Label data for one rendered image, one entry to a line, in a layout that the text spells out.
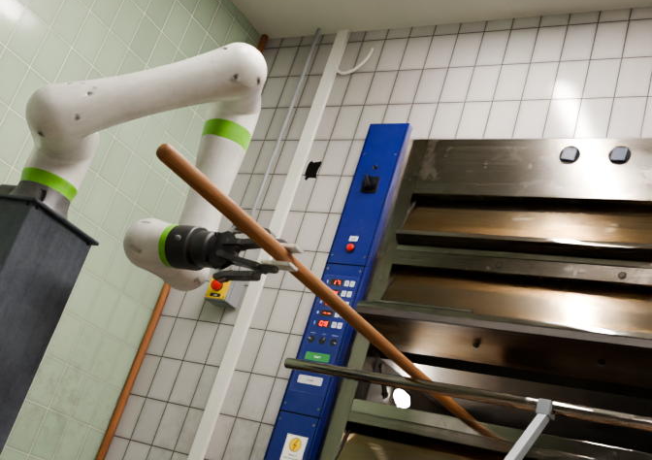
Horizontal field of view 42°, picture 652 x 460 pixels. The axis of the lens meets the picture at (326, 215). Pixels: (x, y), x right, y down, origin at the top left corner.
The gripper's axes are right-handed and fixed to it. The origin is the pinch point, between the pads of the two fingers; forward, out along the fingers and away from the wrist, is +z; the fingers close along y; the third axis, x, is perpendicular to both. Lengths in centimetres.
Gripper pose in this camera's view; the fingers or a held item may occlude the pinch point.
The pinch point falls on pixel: (281, 256)
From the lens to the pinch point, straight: 165.0
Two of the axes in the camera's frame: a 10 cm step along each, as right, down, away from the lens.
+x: -4.5, -4.7, -7.6
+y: -2.9, 8.8, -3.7
